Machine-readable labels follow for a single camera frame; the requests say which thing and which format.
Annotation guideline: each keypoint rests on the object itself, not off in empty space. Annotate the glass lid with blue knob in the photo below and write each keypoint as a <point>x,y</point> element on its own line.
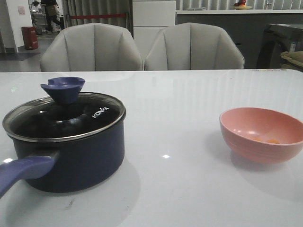
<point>65,114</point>

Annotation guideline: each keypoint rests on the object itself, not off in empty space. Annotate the pink bowl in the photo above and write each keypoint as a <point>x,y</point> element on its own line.
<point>240,125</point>

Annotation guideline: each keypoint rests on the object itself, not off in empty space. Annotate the orange ham slices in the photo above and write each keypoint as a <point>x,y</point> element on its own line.
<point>274,141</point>

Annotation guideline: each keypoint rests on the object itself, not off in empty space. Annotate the right grey upholstered chair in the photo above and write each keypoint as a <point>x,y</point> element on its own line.
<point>193,46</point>

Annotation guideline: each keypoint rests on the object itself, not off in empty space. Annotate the grey upholstered chair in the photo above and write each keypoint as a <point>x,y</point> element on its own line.
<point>92,47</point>
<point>193,46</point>

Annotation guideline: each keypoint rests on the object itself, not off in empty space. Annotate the dark blue saucepan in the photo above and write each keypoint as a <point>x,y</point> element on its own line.
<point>66,166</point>

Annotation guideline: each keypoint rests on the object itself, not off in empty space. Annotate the left grey upholstered chair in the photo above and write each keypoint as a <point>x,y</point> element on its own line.
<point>92,47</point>

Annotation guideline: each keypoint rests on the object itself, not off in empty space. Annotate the white drawer cabinet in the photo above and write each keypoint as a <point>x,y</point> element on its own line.
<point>149,17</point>

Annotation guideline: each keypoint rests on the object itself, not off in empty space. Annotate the red barrier tape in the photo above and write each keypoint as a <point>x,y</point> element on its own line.
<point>99,16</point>

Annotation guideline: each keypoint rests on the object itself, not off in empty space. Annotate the dark grey sideboard counter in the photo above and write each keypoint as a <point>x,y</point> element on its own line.
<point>245,27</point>

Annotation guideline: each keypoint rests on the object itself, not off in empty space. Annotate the fruit plate on counter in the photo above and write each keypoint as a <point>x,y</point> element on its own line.
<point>241,5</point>

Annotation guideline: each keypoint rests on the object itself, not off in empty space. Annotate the beige cushion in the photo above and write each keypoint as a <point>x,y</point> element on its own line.
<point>292,60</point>

